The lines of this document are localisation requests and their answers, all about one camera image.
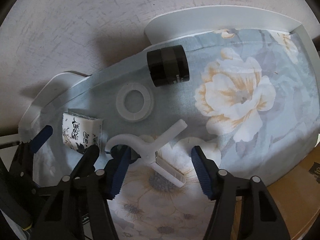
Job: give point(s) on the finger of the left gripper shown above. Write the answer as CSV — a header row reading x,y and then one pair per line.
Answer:
x,y
38,141
85,165

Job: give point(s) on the cardboard box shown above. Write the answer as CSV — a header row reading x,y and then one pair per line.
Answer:
x,y
297,195

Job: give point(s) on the white floral tissue pack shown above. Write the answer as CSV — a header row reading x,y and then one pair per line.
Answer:
x,y
79,132

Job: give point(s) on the clear tape roll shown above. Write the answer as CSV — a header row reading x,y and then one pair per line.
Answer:
x,y
134,102

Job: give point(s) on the white plastic clip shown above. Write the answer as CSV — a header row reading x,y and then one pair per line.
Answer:
x,y
147,151

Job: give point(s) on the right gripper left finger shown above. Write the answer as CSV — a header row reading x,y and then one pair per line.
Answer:
x,y
106,187

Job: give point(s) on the black cosmetic jar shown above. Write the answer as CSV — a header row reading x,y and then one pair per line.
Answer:
x,y
168,66

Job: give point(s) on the floral blue table cloth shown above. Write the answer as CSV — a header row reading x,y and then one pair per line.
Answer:
x,y
251,104

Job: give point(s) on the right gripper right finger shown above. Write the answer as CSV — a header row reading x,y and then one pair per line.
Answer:
x,y
216,185

